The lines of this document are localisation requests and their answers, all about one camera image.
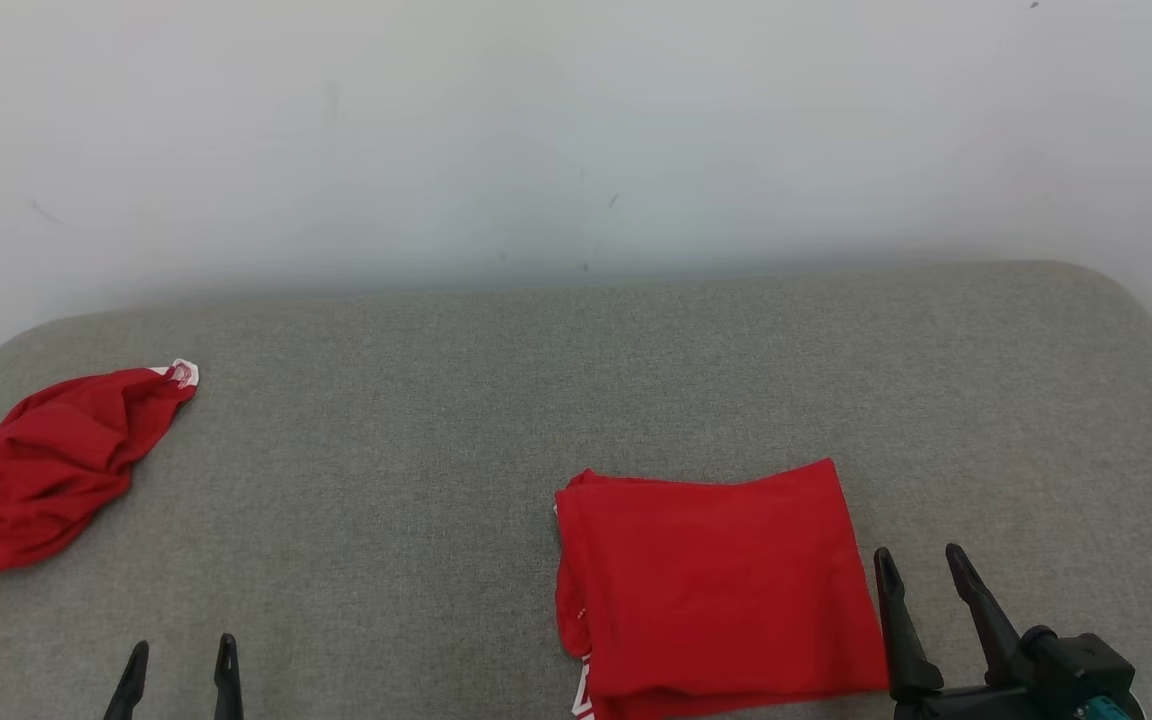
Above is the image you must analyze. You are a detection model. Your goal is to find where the red basketball shorts white waistband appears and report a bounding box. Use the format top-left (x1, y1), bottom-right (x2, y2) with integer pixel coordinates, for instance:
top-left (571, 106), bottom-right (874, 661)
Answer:
top-left (0, 360), bottom-right (200, 626)

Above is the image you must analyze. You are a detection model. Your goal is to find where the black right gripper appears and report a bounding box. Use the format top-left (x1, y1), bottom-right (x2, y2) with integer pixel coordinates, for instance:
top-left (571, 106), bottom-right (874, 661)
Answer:
top-left (873, 543), bottom-right (1048, 720)

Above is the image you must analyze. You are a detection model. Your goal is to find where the red basketball jersey number 23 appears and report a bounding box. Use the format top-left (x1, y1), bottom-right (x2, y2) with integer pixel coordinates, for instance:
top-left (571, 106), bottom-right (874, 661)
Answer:
top-left (553, 458), bottom-right (892, 720)

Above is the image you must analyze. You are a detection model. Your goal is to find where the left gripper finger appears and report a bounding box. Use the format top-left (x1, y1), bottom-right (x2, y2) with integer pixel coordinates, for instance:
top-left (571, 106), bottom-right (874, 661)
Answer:
top-left (101, 640), bottom-right (150, 720)
top-left (213, 633), bottom-right (245, 720)

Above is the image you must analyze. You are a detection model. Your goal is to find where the grey fabric sofa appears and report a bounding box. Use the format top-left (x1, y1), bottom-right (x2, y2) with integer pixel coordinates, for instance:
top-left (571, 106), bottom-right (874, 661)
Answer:
top-left (0, 260), bottom-right (1152, 720)

